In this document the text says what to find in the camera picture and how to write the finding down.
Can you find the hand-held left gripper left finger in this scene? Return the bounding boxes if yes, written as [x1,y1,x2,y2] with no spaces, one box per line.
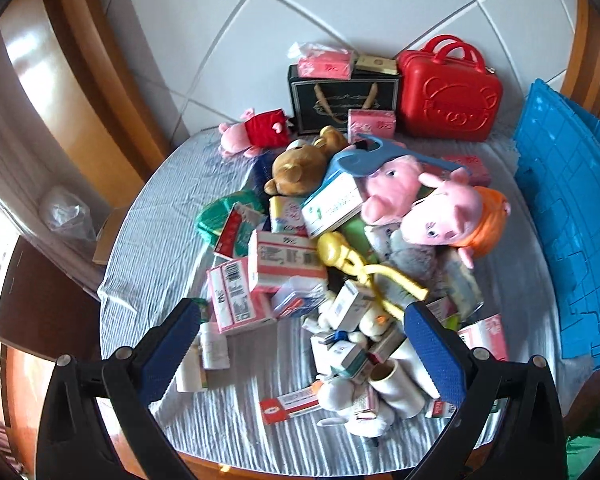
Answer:
[36,298,203,480]

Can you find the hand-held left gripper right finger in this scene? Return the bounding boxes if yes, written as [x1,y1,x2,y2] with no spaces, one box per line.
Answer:
[402,301,566,480]

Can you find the grey seagull plush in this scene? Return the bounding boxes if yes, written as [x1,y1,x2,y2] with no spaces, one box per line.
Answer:
[315,377,396,436]

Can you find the plain white box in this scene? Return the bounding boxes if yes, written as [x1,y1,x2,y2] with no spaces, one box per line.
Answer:
[176,335,208,393]

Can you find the white pill bottle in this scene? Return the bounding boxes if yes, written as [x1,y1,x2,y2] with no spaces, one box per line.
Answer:
[200,322,230,370]

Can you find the white paper roll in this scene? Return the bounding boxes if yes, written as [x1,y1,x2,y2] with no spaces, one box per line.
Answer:
[370,342,438,418]

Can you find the pink tissue pack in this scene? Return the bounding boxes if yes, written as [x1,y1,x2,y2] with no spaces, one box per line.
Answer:
[286,41,357,81]
[206,259,276,336]
[247,230,328,293]
[347,109,397,143]
[440,155,491,187]
[457,314,510,361]

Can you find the teal white medicine box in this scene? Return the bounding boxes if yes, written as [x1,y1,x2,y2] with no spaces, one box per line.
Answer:
[325,342,373,381]

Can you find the grey white medicine box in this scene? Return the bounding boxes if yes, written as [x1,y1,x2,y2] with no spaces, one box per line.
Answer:
[330,280,376,331]

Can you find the grey plush toy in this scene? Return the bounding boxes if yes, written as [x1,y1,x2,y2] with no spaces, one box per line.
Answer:
[380,230,441,291]

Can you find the white plush toy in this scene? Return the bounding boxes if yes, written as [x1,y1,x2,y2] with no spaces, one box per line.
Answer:
[304,305,396,348]

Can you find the cardboard box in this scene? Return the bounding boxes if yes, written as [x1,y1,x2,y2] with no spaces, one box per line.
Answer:
[92,206,131,266]

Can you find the flat red white medicine box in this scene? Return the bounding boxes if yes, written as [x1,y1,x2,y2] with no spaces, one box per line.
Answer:
[260,387,326,426]

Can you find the red white tissue pack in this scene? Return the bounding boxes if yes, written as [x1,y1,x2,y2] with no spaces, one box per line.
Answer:
[214,203,261,260]

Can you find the pig plush orange dress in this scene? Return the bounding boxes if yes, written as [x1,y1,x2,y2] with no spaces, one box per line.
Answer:
[400,180,512,271]

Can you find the clear floss pick box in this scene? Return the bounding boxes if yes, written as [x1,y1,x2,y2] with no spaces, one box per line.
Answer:
[271,276,328,320]

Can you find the yellow plastic toy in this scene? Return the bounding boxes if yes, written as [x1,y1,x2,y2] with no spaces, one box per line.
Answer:
[317,232,431,321]

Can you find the green foil packet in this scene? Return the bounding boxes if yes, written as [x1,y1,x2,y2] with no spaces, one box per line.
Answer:
[196,191,268,251]

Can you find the light green pouch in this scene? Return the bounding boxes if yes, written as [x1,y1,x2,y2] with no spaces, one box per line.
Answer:
[340,220,377,261]

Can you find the large pink pig plush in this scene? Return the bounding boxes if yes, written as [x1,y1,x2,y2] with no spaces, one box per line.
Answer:
[362,156,468,225]

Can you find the clear plastic bag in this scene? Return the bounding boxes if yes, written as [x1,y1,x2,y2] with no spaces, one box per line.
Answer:
[40,186,98,233]

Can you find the pale yellow packet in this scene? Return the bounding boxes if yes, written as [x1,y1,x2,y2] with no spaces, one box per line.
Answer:
[269,196,308,236]

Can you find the white blue medicine box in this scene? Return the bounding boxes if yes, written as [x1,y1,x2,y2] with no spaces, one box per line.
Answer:
[300,172,366,238]

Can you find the blue plastic crate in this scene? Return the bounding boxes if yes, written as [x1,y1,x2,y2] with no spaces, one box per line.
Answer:
[512,80,600,361]

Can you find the blue plastic hanger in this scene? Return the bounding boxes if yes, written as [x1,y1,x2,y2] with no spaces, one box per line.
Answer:
[327,134,461,196]

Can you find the brown teddy bear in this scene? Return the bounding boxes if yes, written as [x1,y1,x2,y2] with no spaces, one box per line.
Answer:
[264,127,350,197]

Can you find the small pig plush red dress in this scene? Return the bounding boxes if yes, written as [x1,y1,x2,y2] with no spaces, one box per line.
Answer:
[218,108,291,159]

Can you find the red hard-shell suitcase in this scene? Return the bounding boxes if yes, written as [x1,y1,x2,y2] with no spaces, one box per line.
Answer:
[396,35,504,142]

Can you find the black gift bag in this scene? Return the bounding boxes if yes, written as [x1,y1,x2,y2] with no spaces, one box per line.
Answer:
[287,64,402,135]

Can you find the gold box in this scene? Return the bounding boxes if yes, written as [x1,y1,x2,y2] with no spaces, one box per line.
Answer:
[355,55,398,77]

